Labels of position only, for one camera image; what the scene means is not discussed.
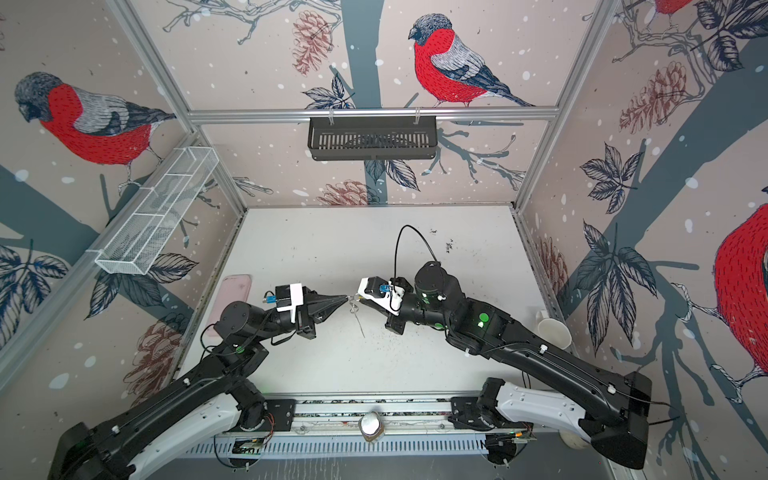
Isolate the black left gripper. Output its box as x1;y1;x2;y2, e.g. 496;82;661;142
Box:
251;287;344;345

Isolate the silver metal keyring carabiner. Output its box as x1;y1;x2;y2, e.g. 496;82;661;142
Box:
349;297;365;338

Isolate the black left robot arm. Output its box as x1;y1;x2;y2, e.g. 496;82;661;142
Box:
48;284;349;479

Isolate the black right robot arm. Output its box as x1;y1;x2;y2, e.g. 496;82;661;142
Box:
357;261;652;470

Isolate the pink rectangular tray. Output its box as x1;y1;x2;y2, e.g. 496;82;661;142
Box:
204;274;252;344

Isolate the round silver knob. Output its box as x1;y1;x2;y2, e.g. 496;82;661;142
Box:
358;411;384;442

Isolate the dark grey hanging shelf basket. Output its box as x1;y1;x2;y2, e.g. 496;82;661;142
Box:
307;116;438;161

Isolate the white ceramic mug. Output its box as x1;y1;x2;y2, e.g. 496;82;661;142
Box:
534;310;572;350

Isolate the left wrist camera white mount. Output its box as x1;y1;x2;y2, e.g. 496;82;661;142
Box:
263;283;304;326

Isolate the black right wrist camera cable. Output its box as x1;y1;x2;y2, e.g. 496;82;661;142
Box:
392;224;440;283

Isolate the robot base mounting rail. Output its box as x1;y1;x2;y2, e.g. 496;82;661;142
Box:
182;396;536;468

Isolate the white wire mesh basket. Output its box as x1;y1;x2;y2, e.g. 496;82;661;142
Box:
95;146;219;275

